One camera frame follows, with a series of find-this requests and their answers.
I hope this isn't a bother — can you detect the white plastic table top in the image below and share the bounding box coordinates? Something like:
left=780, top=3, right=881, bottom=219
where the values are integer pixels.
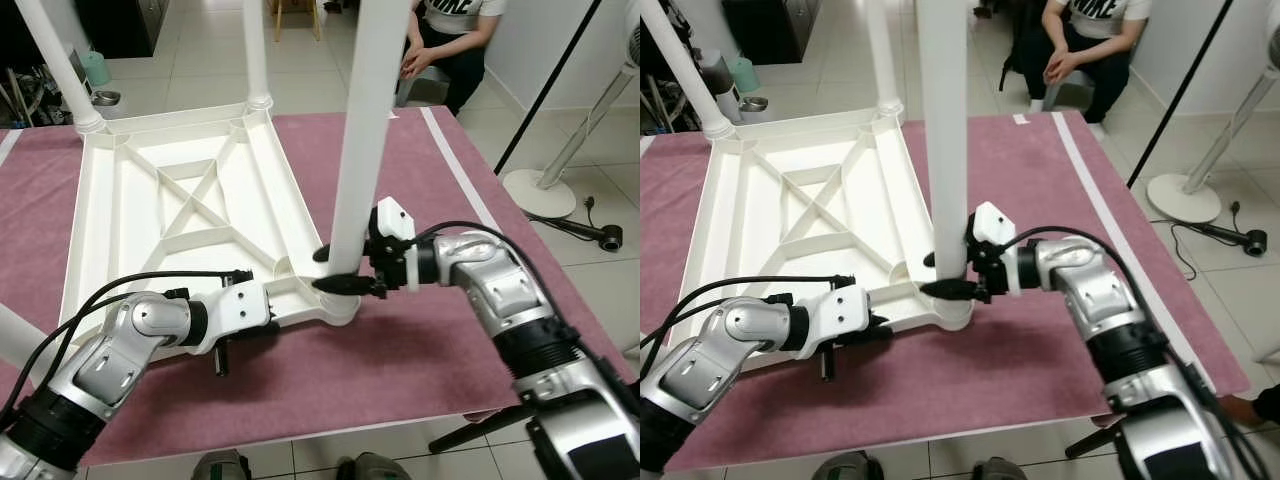
left=690, top=108, right=976, bottom=371
left=60, top=108, right=361, bottom=356

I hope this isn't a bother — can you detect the pink table cloth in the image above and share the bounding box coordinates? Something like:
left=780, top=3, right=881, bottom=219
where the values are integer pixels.
left=640, top=112, right=1251, bottom=471
left=0, top=108, right=641, bottom=466

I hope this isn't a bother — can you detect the robot left leg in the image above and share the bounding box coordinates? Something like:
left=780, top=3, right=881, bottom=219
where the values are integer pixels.
left=812, top=452, right=886, bottom=480
left=192, top=448, right=251, bottom=480

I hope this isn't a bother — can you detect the white standing fan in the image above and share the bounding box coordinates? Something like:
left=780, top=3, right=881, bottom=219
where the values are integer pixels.
left=1147, top=25, right=1280, bottom=224
left=502, top=25, right=641, bottom=219

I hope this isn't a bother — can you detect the grey low stool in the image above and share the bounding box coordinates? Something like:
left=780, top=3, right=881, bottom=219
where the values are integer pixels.
left=1045, top=75, right=1096, bottom=111
left=400, top=75, right=451, bottom=109

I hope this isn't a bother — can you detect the black slanted furniture leg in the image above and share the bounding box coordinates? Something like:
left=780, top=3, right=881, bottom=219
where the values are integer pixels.
left=428, top=405, right=531, bottom=453
left=1065, top=420, right=1131, bottom=461

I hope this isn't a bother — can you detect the black hair dryer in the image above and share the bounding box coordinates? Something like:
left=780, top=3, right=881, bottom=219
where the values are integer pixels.
left=530, top=195, right=624, bottom=253
left=1170, top=200, right=1269, bottom=258

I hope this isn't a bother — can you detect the seated person in white shirt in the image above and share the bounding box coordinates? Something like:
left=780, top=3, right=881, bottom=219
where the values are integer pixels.
left=1000, top=0, right=1151, bottom=126
left=395, top=0, right=506, bottom=116

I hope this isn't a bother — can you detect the black slanted pole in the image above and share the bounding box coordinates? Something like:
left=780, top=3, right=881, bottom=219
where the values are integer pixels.
left=1127, top=0, right=1236, bottom=189
left=493, top=0, right=603, bottom=176

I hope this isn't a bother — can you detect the grey white canister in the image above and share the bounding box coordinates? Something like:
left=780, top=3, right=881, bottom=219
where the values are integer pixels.
left=700, top=50, right=741, bottom=121

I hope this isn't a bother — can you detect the black cabinet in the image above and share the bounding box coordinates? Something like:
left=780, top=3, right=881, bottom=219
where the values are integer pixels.
left=722, top=0, right=821, bottom=66
left=75, top=0, right=166, bottom=59

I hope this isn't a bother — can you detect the bystander bare foot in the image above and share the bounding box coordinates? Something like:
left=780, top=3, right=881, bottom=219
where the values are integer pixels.
left=1218, top=395, right=1263, bottom=426

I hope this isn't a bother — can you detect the clothes rack with dark clothes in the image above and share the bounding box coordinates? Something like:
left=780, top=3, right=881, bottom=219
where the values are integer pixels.
left=0, top=0, right=81, bottom=129
left=640, top=0, right=721, bottom=136

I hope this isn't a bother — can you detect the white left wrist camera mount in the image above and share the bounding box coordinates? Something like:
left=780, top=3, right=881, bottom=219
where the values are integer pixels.
left=800, top=285, right=871, bottom=356
left=195, top=278, right=273, bottom=353

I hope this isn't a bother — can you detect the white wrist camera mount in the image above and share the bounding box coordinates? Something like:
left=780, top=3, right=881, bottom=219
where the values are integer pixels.
left=372, top=197, right=416, bottom=291
left=970, top=202, right=1019, bottom=296
left=195, top=278, right=273, bottom=353
left=800, top=285, right=871, bottom=356

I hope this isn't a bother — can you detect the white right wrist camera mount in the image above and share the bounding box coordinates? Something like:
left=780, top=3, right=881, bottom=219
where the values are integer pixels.
left=372, top=197, right=416, bottom=291
left=970, top=202, right=1019, bottom=296

